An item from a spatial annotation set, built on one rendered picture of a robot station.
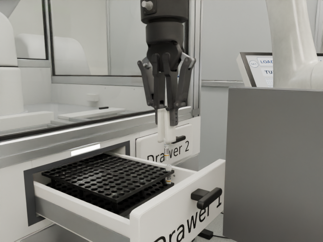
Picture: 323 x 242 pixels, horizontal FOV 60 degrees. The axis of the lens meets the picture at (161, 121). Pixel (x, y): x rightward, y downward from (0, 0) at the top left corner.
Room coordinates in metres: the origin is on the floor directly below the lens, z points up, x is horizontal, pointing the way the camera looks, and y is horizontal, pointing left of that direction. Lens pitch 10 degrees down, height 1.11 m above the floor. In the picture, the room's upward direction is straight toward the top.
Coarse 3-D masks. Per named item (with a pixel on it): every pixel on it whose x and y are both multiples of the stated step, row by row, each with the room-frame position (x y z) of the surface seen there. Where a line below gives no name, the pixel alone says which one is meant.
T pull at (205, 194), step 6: (192, 192) 0.44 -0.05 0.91; (198, 192) 0.44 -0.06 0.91; (204, 192) 0.44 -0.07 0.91; (210, 192) 0.44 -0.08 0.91; (216, 192) 0.44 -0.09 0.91; (192, 198) 0.44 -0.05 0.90; (198, 198) 0.43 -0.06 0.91; (204, 198) 0.42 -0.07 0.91; (210, 198) 0.42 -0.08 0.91; (216, 198) 0.44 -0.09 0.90; (198, 204) 0.40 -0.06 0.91; (204, 204) 0.40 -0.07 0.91; (210, 204) 0.42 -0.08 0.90
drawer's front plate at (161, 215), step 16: (224, 160) 0.56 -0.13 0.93; (192, 176) 0.47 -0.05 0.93; (208, 176) 0.49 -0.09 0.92; (224, 176) 0.56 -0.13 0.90; (176, 192) 0.41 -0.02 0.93; (144, 208) 0.35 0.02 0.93; (160, 208) 0.37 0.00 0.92; (176, 208) 0.41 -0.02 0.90; (192, 208) 0.45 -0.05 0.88; (144, 224) 0.34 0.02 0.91; (160, 224) 0.37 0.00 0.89; (176, 224) 0.41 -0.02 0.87; (192, 224) 0.45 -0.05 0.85; (208, 224) 0.50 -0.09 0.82; (144, 240) 0.34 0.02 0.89; (160, 240) 0.37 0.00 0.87
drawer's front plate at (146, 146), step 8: (176, 128) 0.90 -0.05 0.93; (184, 128) 0.93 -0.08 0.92; (192, 128) 0.97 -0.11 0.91; (152, 136) 0.79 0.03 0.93; (192, 136) 0.97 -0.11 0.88; (136, 144) 0.75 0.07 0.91; (144, 144) 0.76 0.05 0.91; (152, 144) 0.79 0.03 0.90; (160, 144) 0.82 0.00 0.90; (176, 144) 0.89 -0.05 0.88; (184, 144) 0.93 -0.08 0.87; (192, 144) 0.98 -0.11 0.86; (136, 152) 0.75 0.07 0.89; (144, 152) 0.76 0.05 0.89; (152, 152) 0.79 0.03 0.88; (160, 152) 0.82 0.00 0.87; (176, 152) 0.89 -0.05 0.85; (184, 152) 0.93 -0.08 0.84; (152, 160) 0.79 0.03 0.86; (168, 160) 0.85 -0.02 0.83; (176, 160) 0.89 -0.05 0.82
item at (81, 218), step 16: (144, 160) 0.67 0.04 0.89; (176, 176) 0.61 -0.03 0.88; (48, 192) 0.49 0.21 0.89; (48, 208) 0.48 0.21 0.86; (64, 208) 0.46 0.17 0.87; (80, 208) 0.43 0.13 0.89; (96, 208) 0.42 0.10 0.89; (64, 224) 0.46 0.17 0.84; (80, 224) 0.43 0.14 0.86; (96, 224) 0.41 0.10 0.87; (112, 224) 0.39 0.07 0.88; (128, 224) 0.37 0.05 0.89; (96, 240) 0.41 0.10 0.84; (112, 240) 0.39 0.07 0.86; (128, 240) 0.37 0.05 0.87
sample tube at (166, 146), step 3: (165, 144) 0.56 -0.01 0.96; (168, 144) 0.56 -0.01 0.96; (165, 147) 0.56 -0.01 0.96; (168, 147) 0.57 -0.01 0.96; (165, 150) 0.56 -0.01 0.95; (168, 150) 0.57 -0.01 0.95; (165, 153) 0.56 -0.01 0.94; (168, 153) 0.57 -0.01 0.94; (165, 156) 0.56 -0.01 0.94; (168, 156) 0.57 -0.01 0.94; (165, 159) 0.56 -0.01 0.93; (168, 159) 0.57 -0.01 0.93
